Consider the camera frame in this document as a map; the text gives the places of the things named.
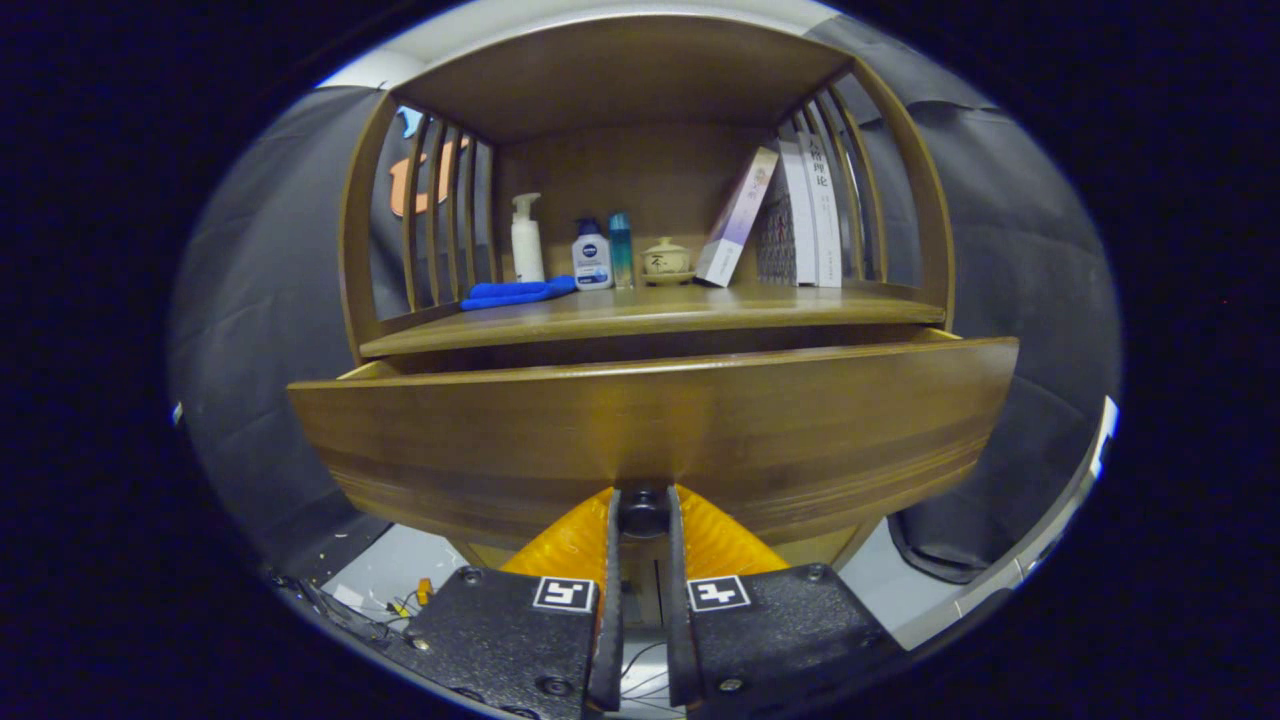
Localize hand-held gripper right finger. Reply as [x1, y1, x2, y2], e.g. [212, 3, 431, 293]
[665, 485, 901, 719]

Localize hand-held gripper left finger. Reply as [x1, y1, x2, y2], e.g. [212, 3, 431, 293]
[385, 485, 626, 719]

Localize brown wooden drawer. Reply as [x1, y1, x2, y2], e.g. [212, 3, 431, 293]
[288, 328, 1021, 551]

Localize wooden countertop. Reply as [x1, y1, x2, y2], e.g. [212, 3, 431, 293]
[358, 280, 948, 359]

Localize brown wooden cabinet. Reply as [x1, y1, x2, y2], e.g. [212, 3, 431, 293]
[338, 12, 956, 631]

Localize blue folded cloth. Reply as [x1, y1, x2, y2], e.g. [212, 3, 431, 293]
[460, 276, 579, 312]

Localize white lotion bottle blue cap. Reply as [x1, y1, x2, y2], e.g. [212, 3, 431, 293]
[571, 217, 614, 292]

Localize cream lidded teacup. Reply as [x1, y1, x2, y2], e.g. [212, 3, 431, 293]
[640, 237, 697, 288]

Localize small teal bottle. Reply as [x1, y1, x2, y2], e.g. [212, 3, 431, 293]
[609, 211, 635, 290]

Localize white pump bottle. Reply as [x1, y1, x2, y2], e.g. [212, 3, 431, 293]
[510, 192, 547, 284]

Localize purple and white book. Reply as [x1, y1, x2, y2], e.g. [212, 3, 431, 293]
[693, 146, 780, 289]

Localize plain white book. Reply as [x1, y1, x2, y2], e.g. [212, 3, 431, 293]
[778, 140, 819, 287]

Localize white book lettered spine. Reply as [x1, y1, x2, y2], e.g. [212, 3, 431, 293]
[800, 133, 844, 289]

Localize black floor cables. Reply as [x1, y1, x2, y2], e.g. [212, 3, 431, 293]
[268, 570, 441, 646]

